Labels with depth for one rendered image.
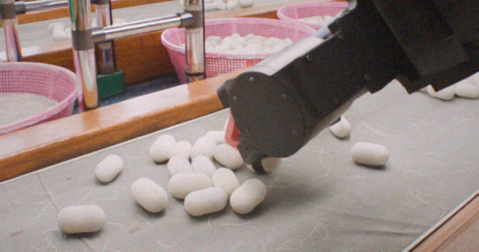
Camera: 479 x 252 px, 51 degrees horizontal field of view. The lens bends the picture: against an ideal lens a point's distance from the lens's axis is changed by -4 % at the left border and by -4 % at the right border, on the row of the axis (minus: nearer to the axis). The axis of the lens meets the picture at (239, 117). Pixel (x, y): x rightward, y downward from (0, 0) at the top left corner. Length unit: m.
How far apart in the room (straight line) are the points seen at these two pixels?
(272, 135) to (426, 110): 0.38
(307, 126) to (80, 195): 0.24
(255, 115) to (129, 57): 0.62
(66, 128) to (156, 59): 0.43
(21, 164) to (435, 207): 0.37
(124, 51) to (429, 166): 0.57
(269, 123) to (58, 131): 0.28
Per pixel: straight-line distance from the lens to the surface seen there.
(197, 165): 0.46
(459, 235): 0.38
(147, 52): 0.93
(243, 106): 0.31
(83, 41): 0.57
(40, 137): 0.53
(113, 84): 0.88
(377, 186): 0.47
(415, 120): 0.63
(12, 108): 0.71
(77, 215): 0.40
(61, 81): 0.72
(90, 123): 0.54
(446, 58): 0.30
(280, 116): 0.30
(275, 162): 0.46
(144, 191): 0.42
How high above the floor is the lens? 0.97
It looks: 22 degrees down
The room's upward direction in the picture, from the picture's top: straight up
